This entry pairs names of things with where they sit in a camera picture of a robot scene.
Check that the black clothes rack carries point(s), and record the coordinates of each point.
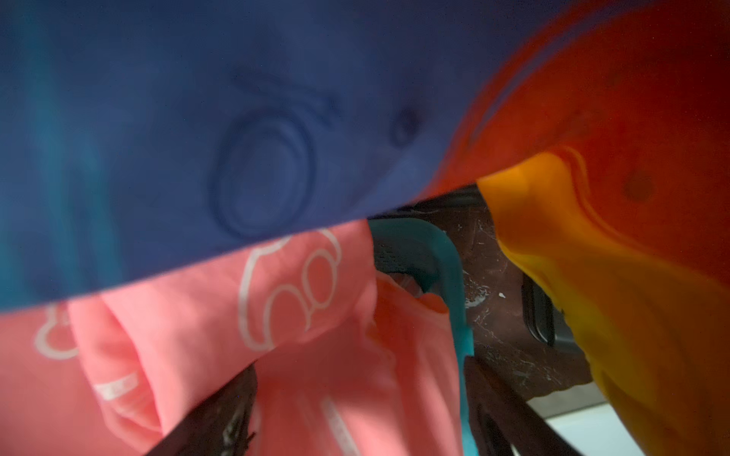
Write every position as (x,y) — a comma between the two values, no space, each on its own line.
(489,277)

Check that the rainbow jacket red hood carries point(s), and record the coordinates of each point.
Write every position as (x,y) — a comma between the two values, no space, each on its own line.
(601,147)

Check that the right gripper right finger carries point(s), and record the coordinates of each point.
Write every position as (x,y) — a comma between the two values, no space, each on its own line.
(501,422)

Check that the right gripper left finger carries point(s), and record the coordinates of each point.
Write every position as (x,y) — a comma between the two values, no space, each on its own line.
(219,426)

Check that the rainbow striped jacket left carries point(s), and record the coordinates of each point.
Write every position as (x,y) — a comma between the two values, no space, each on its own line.
(138,137)

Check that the teal plastic basket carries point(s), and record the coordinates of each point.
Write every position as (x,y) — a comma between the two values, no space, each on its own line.
(424,252)

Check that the pink bear-print jacket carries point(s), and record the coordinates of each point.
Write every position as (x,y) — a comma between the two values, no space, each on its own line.
(348,360)

